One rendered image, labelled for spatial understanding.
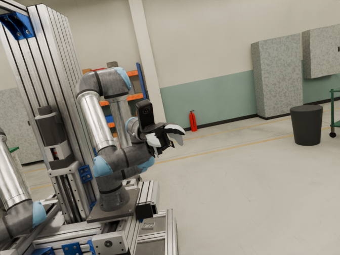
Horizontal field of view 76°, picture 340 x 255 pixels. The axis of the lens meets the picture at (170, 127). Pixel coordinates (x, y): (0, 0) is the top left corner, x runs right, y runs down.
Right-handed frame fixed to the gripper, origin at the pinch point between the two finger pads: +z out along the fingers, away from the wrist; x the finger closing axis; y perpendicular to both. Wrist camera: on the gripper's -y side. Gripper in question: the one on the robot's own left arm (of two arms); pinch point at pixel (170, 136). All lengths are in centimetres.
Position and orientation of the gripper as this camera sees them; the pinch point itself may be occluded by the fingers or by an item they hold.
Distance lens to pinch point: 54.6
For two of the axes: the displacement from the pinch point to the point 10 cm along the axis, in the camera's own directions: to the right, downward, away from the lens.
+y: 3.1, 9.1, 2.9
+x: -8.5, 4.0, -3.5
